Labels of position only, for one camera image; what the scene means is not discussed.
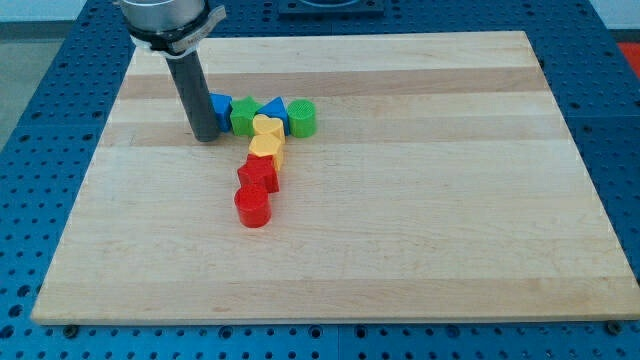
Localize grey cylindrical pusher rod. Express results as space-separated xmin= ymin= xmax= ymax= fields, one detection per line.
xmin=166 ymin=51 xmax=220 ymax=142

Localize blue cube block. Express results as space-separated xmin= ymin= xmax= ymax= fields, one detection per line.
xmin=210 ymin=93 xmax=232 ymax=133

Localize green star block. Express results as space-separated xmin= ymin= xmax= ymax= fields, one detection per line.
xmin=230 ymin=96 xmax=262 ymax=136

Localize yellow heart block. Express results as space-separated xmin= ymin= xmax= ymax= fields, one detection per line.
xmin=252 ymin=114 xmax=286 ymax=143

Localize blue triangle block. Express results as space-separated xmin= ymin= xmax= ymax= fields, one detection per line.
xmin=257 ymin=97 xmax=290 ymax=136

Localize yellow hexagon block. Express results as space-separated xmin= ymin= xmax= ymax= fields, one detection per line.
xmin=249 ymin=134 xmax=284 ymax=171

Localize red cross block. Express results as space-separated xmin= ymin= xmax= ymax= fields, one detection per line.
xmin=237 ymin=154 xmax=280 ymax=193

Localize green cylinder block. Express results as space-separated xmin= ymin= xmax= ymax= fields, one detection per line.
xmin=287 ymin=99 xmax=316 ymax=138

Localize red cylinder block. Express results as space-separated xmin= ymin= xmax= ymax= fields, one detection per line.
xmin=234 ymin=184 xmax=272 ymax=228

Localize light wooden board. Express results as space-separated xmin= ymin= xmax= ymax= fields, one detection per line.
xmin=32 ymin=31 xmax=639 ymax=325

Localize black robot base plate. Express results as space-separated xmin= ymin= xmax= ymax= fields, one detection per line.
xmin=276 ymin=0 xmax=385 ymax=20

